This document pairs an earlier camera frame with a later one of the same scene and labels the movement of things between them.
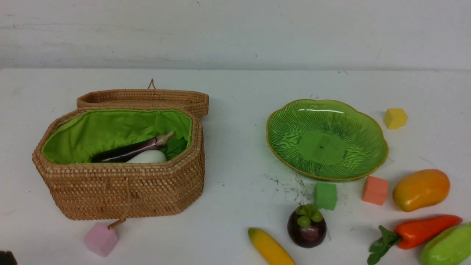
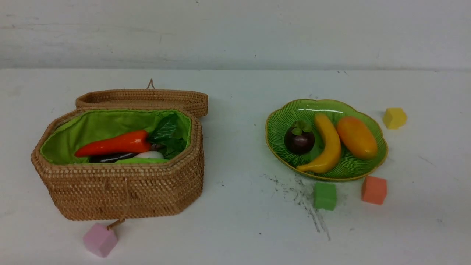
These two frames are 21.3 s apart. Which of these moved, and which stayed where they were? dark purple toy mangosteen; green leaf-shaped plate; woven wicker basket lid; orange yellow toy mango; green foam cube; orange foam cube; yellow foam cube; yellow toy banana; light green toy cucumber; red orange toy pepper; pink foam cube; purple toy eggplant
Moved: light green toy cucumber; purple toy eggplant; red orange toy pepper; orange yellow toy mango; dark purple toy mangosteen; yellow toy banana
Stayed: green leaf-shaped plate; pink foam cube; yellow foam cube; green foam cube; woven wicker basket lid; orange foam cube
